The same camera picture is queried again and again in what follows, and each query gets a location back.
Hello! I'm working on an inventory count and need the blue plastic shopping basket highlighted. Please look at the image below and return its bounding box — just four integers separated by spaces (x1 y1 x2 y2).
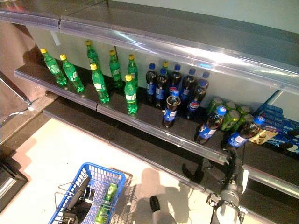
48 162 128 224

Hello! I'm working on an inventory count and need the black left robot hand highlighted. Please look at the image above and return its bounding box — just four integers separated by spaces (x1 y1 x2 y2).
67 177 96 212

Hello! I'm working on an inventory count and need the blue Oreo cookie pack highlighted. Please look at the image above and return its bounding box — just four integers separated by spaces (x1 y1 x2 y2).
263 123 299 154

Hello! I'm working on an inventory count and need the yellow brown snack package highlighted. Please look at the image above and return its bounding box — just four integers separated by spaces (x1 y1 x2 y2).
248 129 278 146

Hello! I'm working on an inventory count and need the blue snack box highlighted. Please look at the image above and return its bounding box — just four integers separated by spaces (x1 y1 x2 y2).
258 102 285 120

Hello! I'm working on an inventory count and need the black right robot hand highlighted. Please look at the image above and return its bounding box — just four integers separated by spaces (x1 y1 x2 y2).
223 148 250 195

